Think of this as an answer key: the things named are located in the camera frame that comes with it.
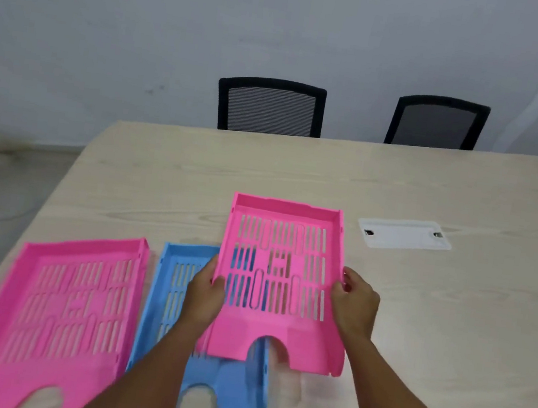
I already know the person's left hand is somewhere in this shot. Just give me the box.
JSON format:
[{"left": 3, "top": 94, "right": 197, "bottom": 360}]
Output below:
[{"left": 177, "top": 250, "right": 231, "bottom": 332}]

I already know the person's left forearm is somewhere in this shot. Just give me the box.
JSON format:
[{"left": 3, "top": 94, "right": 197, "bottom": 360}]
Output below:
[{"left": 74, "top": 302, "right": 213, "bottom": 408}]

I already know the blue plastic paper tray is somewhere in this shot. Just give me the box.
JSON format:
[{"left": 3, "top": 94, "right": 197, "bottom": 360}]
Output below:
[{"left": 121, "top": 237, "right": 288, "bottom": 408}]

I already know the person's right forearm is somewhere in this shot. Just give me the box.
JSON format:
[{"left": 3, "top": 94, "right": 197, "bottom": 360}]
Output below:
[{"left": 332, "top": 331, "right": 512, "bottom": 408}]

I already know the white table cable cover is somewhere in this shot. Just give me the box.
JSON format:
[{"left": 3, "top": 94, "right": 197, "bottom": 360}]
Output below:
[{"left": 355, "top": 212, "right": 456, "bottom": 259}]

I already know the person's right hand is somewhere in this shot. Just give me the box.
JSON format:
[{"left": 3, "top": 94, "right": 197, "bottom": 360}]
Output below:
[{"left": 325, "top": 265, "right": 384, "bottom": 346}]

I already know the pink plastic paper tray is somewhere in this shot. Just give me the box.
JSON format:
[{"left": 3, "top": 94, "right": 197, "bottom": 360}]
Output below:
[
  {"left": 194, "top": 189, "right": 365, "bottom": 379},
  {"left": 0, "top": 219, "right": 152, "bottom": 408}
]

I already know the black mesh office chair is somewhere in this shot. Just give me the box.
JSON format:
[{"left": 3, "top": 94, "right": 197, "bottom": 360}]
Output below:
[
  {"left": 383, "top": 89, "right": 492, "bottom": 157},
  {"left": 212, "top": 72, "right": 329, "bottom": 144}
]

